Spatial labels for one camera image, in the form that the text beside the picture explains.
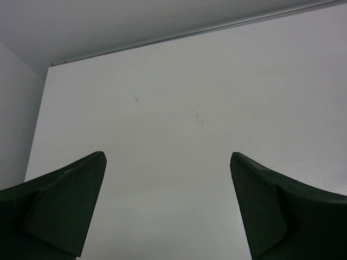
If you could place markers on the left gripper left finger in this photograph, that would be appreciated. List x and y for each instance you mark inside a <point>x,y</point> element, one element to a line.
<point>49,217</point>

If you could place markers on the aluminium rail at table back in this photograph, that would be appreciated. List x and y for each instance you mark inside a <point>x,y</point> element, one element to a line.
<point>236,23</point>

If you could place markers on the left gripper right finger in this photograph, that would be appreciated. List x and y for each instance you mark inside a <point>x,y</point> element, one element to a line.
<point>287,219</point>

